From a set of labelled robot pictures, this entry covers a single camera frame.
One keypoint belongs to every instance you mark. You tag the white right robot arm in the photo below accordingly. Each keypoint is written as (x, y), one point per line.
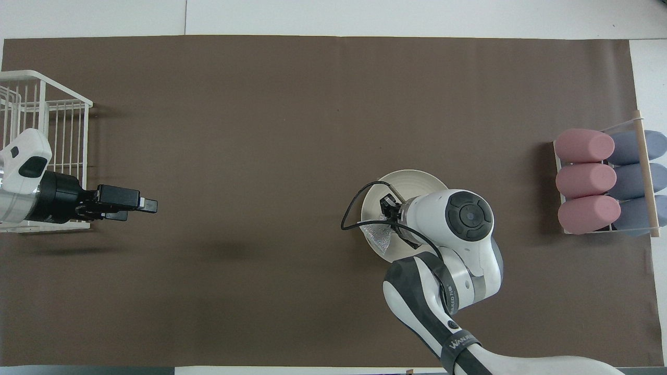
(469, 245)

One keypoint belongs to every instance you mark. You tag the cream round plate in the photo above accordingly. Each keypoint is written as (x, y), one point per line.
(411, 182)

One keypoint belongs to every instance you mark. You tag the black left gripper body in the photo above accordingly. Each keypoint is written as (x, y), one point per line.
(57, 198)

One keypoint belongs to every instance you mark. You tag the white cup rack wooden bar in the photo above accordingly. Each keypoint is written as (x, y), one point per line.
(646, 172)

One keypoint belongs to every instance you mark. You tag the brown table mat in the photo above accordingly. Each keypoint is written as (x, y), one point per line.
(260, 104)

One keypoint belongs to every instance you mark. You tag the pink plastic cup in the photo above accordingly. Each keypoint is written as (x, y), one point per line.
(586, 180)
(583, 146)
(589, 214)

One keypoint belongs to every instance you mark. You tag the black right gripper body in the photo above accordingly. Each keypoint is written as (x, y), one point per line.
(391, 208)

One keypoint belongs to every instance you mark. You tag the blue plastic cup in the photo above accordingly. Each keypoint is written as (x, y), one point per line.
(633, 214)
(630, 181)
(630, 148)

